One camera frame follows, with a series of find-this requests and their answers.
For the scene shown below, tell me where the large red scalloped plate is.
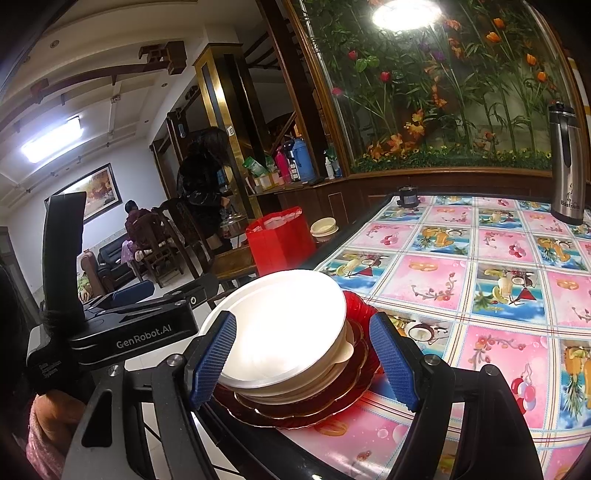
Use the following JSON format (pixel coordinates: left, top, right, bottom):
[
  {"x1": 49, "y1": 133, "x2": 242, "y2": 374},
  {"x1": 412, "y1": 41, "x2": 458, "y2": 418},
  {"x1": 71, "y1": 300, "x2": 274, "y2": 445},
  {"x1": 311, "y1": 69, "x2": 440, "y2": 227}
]
[{"x1": 210, "y1": 290, "x2": 393, "y2": 430}]

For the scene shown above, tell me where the blue thermos flask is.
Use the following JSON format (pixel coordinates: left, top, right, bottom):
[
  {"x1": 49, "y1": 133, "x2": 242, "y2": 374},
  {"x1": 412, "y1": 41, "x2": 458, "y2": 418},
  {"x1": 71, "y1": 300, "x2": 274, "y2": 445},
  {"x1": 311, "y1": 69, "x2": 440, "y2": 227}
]
[{"x1": 293, "y1": 137, "x2": 315, "y2": 182}]

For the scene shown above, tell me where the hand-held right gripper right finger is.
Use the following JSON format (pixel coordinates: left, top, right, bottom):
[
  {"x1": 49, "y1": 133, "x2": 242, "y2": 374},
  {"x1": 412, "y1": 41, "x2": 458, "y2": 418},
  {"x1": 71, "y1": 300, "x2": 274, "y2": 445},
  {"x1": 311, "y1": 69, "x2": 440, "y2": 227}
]
[{"x1": 368, "y1": 312, "x2": 544, "y2": 480}]

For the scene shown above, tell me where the framed wall painting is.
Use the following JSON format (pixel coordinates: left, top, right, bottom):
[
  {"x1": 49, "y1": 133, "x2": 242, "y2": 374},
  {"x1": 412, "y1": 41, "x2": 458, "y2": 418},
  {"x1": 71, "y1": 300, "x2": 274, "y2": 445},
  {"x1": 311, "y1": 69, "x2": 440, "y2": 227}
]
[{"x1": 44, "y1": 163, "x2": 122, "y2": 224}]

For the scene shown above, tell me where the wooden stool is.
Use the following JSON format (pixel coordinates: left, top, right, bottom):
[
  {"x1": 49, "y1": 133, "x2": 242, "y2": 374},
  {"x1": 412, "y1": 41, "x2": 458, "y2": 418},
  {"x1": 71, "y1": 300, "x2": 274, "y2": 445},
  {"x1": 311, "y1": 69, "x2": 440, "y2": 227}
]
[{"x1": 210, "y1": 249, "x2": 259, "y2": 283}]

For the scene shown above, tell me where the artificial flower wall panel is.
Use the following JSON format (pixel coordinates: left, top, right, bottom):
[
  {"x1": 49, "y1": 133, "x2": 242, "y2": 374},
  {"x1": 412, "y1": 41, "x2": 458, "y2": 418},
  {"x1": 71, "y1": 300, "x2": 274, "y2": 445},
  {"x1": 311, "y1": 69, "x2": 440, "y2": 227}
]
[{"x1": 295, "y1": 0, "x2": 583, "y2": 174}]

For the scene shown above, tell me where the steel kettle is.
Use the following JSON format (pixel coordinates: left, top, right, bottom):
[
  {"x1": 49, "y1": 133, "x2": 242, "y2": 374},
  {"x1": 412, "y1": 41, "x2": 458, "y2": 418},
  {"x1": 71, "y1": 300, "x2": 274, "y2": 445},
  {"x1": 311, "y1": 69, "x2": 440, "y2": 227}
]
[{"x1": 218, "y1": 210, "x2": 245, "y2": 241}]

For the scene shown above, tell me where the large white bowl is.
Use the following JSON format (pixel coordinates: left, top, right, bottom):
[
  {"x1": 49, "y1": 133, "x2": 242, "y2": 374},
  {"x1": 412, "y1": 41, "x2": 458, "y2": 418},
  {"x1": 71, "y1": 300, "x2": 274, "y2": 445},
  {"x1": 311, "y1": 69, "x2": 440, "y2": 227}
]
[{"x1": 217, "y1": 332, "x2": 352, "y2": 396}]

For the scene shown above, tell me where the ceiling light panel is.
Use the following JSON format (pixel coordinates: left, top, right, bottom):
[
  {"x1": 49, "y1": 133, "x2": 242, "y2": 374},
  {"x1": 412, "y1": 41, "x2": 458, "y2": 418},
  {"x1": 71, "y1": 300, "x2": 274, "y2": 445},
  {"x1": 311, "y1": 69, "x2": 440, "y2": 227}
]
[{"x1": 21, "y1": 115, "x2": 86, "y2": 163}]

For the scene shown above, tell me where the person's left forearm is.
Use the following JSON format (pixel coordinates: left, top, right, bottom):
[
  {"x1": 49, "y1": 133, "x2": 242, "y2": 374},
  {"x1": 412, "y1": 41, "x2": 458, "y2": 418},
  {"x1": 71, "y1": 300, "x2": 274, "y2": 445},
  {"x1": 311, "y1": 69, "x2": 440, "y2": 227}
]
[{"x1": 25, "y1": 406, "x2": 65, "y2": 480}]

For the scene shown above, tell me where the red plate gold rim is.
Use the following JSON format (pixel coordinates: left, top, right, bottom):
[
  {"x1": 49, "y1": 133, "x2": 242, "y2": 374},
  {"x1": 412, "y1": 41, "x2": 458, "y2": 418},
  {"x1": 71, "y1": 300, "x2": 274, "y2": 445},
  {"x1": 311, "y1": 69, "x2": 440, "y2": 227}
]
[{"x1": 231, "y1": 318, "x2": 370, "y2": 418}]

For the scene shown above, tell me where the person's left hand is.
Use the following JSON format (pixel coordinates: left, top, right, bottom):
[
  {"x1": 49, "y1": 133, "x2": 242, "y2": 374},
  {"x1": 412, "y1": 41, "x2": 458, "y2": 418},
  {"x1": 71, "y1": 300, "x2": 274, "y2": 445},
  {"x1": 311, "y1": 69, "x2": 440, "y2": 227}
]
[{"x1": 30, "y1": 390, "x2": 90, "y2": 445}]

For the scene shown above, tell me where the small beige dish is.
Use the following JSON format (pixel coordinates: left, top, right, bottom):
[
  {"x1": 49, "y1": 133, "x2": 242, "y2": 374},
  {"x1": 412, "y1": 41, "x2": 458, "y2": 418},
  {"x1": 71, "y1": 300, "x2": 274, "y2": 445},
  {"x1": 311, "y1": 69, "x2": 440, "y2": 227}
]
[{"x1": 310, "y1": 217, "x2": 340, "y2": 241}]

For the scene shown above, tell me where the printed fruit tablecloth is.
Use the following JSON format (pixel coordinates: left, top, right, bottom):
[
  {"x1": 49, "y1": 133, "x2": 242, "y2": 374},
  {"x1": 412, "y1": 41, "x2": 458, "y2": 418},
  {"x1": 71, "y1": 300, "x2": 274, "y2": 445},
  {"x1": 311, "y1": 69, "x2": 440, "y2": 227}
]
[{"x1": 277, "y1": 194, "x2": 591, "y2": 480}]

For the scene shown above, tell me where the stainless steel thermos jug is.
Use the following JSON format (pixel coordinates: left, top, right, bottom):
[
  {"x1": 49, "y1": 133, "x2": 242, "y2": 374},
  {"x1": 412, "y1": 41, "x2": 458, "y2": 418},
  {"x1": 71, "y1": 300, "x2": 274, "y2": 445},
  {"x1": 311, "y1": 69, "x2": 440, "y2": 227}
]
[{"x1": 547, "y1": 99, "x2": 587, "y2": 227}]

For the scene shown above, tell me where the black leather sofa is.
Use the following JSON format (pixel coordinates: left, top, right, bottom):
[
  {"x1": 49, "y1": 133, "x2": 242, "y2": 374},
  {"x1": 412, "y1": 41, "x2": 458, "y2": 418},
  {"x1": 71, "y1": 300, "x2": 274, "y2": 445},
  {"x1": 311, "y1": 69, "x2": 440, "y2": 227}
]
[{"x1": 81, "y1": 233, "x2": 139, "y2": 296}]

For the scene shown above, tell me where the carved wooden chair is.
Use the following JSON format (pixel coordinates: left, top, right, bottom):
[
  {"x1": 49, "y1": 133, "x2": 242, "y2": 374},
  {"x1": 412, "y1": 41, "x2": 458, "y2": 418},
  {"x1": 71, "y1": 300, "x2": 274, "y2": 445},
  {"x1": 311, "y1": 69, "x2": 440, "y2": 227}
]
[{"x1": 131, "y1": 198, "x2": 204, "y2": 287}]

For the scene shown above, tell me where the pink bottle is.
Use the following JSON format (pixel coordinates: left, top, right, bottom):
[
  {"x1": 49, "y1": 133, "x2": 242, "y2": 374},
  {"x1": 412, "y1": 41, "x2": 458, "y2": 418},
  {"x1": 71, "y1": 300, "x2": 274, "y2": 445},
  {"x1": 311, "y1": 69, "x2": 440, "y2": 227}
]
[{"x1": 274, "y1": 148, "x2": 291, "y2": 185}]

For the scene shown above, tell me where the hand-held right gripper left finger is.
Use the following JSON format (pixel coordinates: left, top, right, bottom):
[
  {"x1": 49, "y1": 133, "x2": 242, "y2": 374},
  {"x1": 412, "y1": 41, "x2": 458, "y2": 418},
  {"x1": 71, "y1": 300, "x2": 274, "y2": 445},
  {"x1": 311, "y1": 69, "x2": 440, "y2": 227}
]
[{"x1": 69, "y1": 310, "x2": 238, "y2": 480}]

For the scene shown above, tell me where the small white bowl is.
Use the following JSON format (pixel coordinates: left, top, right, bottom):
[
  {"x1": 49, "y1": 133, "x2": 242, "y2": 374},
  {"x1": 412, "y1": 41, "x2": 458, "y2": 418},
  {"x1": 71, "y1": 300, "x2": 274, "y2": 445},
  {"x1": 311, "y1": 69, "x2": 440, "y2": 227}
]
[{"x1": 204, "y1": 270, "x2": 347, "y2": 385}]

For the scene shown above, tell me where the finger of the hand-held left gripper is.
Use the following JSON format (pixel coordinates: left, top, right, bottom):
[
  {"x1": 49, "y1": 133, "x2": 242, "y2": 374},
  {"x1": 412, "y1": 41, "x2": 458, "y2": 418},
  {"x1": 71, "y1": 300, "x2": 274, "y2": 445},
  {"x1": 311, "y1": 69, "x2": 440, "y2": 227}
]
[
  {"x1": 85, "y1": 280, "x2": 155, "y2": 311},
  {"x1": 159, "y1": 274, "x2": 220, "y2": 308}
]

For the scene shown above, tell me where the red shopping bag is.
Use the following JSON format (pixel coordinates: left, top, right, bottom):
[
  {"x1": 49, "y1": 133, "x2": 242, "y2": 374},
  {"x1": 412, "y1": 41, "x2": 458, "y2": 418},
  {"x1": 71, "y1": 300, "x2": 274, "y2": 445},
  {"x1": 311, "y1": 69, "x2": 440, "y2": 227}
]
[{"x1": 245, "y1": 206, "x2": 317, "y2": 278}]

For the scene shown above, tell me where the beige plate with ear tabs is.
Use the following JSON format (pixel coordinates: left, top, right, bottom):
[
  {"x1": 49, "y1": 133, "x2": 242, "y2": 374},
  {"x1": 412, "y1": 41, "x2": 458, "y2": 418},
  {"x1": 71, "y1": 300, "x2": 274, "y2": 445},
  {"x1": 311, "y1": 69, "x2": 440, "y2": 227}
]
[{"x1": 235, "y1": 323, "x2": 358, "y2": 402}]

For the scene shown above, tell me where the green packet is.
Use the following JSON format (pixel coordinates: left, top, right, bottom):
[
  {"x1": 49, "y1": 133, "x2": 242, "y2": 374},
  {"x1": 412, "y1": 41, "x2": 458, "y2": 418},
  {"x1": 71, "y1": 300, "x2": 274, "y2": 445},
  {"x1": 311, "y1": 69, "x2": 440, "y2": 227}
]
[{"x1": 242, "y1": 156, "x2": 269, "y2": 178}]

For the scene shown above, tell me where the black bottle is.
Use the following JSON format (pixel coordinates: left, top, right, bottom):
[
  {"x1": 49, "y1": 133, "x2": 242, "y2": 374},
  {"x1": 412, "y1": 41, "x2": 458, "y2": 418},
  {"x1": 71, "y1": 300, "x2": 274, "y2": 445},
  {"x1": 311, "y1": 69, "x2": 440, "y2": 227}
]
[{"x1": 283, "y1": 141, "x2": 298, "y2": 183}]

